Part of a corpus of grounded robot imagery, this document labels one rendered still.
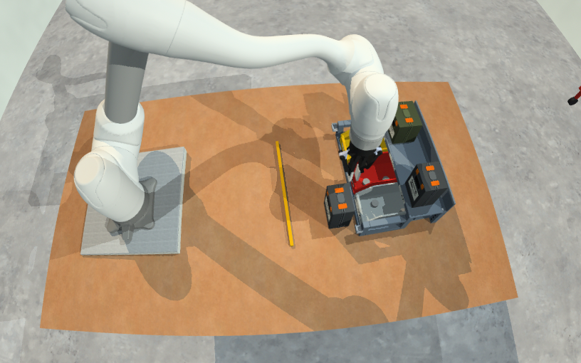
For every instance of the red bin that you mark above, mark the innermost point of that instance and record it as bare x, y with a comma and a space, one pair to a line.
380, 168

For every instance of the grey metal shelf rack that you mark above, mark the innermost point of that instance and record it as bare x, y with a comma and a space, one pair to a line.
404, 159

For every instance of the black tool case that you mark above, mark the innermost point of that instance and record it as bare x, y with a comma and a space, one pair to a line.
425, 184

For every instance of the yellow open bin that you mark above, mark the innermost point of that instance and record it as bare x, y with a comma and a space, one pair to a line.
345, 142

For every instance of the grey open bin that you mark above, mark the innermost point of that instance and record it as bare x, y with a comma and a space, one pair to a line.
390, 202

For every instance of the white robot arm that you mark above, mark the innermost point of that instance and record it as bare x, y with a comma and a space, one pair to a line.
108, 180

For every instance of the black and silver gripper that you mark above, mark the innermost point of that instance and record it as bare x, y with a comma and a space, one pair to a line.
369, 157

